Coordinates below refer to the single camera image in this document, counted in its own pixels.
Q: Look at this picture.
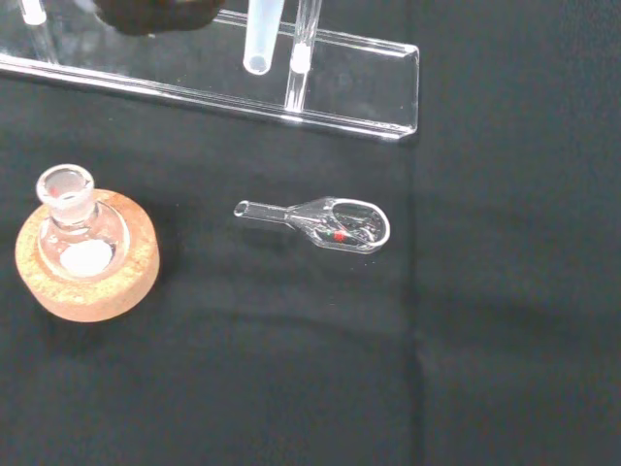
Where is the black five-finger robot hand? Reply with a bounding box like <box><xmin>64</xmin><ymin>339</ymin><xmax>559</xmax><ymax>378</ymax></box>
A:
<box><xmin>93</xmin><ymin>0</ymin><xmax>225</xmax><ymax>37</ymax></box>

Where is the clear acrylic funnel stand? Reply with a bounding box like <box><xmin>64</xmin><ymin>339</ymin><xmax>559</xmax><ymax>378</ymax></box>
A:
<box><xmin>0</xmin><ymin>0</ymin><xmax>420</xmax><ymax>142</ymax></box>

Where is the glass weighing funnel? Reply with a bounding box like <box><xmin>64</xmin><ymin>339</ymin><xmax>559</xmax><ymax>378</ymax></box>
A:
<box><xmin>233</xmin><ymin>195</ymin><xmax>392</xmax><ymax>257</ymax></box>

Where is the round-bottom glass flask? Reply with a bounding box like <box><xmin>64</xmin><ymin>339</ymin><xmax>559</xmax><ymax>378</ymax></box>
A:
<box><xmin>35</xmin><ymin>163</ymin><xmax>132</xmax><ymax>280</ymax></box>

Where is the black bench cloth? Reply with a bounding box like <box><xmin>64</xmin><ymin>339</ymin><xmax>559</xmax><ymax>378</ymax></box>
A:
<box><xmin>0</xmin><ymin>0</ymin><xmax>621</xmax><ymax>466</ymax></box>

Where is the cork ring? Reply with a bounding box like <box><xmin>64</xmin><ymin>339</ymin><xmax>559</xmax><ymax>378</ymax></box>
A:
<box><xmin>14</xmin><ymin>187</ymin><xmax>162</xmax><ymax>323</ymax></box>

